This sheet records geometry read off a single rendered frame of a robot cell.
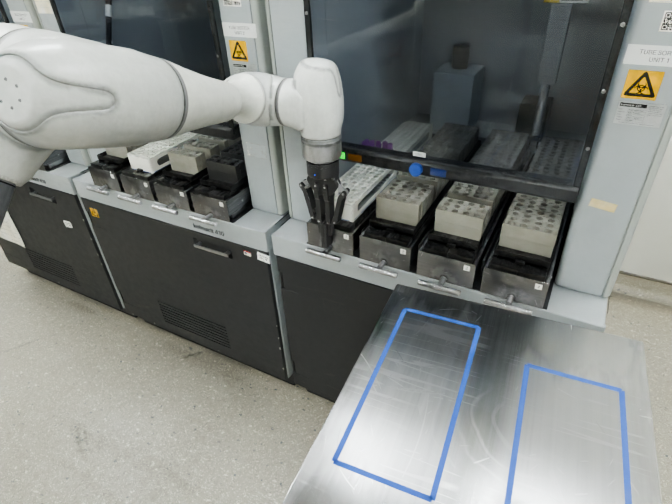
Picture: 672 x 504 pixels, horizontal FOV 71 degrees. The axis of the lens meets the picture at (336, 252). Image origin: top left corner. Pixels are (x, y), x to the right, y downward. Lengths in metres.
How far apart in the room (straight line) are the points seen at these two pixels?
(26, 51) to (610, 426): 0.85
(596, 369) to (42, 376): 1.98
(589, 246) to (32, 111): 0.99
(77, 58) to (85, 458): 1.55
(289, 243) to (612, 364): 0.81
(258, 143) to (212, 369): 1.01
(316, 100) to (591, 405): 0.73
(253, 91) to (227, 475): 1.20
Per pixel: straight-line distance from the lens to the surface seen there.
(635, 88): 0.99
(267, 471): 1.68
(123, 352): 2.20
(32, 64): 0.53
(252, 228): 1.36
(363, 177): 1.30
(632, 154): 1.03
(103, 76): 0.55
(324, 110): 1.00
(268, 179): 1.35
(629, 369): 0.93
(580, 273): 1.16
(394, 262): 1.15
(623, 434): 0.83
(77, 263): 2.29
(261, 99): 1.03
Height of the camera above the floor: 1.44
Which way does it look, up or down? 35 degrees down
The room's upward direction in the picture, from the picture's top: 3 degrees counter-clockwise
